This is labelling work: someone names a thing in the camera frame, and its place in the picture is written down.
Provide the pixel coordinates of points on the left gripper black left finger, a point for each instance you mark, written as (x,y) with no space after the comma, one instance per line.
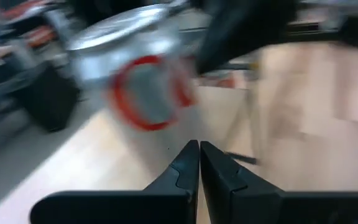
(120,208)

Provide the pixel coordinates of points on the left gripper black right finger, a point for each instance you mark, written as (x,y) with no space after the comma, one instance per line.
(291,208)

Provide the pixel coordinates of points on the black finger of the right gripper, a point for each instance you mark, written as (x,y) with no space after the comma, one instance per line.
(244,28)

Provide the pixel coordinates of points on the silver Diet Coke can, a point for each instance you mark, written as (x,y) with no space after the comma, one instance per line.
(129,62)

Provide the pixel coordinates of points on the black box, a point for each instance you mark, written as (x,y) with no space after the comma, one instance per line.
(51,99)

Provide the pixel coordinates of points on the wooden shelf black metal frame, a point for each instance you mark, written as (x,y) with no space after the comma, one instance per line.
(104,161)

